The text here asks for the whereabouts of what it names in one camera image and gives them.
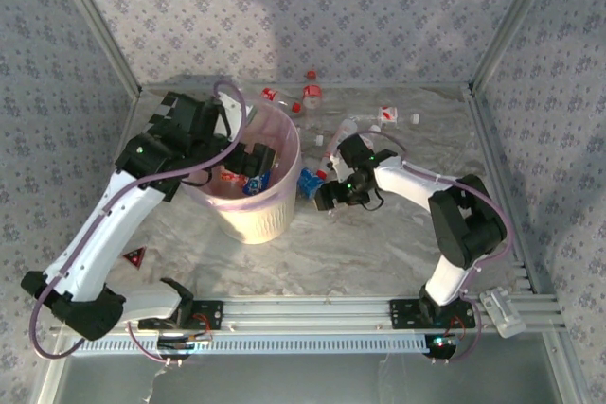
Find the white ribbed plastic waste bin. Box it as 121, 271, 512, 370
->
182, 103, 303, 245

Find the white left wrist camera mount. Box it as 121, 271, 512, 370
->
218, 93, 248, 133

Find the red labelled clear plastic bottle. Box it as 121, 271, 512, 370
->
302, 70, 324, 110
218, 169, 247, 187
258, 86, 304, 114

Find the purple cable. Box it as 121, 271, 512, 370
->
28, 79, 247, 367
330, 128, 517, 367

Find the white labelled plastic bottle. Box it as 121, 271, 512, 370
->
317, 119, 360, 181

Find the aluminium frame bar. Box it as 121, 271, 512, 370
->
466, 89, 544, 294

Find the clear unlabelled plastic bottle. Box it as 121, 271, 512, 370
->
300, 108, 326, 146

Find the aluminium frame post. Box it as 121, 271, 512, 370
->
45, 0, 143, 97
467, 0, 565, 96

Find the blue labelled plastic bottle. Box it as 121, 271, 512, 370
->
296, 167, 328, 200
241, 171, 272, 196

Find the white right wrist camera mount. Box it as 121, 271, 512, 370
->
330, 150, 349, 178

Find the wide aluminium mounting rail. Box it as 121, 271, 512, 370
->
54, 297, 567, 334

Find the red triangular warning sticker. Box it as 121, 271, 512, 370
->
122, 246, 148, 269

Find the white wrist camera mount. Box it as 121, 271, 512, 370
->
218, 93, 248, 133
330, 150, 349, 178

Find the white slotted cable duct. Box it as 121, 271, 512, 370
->
68, 333, 427, 356

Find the black round controller board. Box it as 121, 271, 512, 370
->
424, 333, 459, 360
155, 333, 198, 361

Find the white plastic bracket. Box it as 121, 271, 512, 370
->
478, 288, 527, 340

